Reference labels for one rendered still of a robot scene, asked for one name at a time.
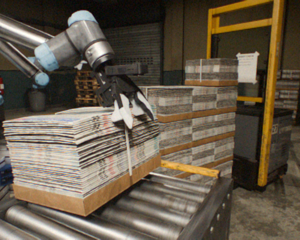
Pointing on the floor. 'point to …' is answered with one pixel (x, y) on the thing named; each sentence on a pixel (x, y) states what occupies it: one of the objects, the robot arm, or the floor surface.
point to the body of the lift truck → (281, 166)
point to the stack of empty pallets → (86, 90)
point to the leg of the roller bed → (226, 230)
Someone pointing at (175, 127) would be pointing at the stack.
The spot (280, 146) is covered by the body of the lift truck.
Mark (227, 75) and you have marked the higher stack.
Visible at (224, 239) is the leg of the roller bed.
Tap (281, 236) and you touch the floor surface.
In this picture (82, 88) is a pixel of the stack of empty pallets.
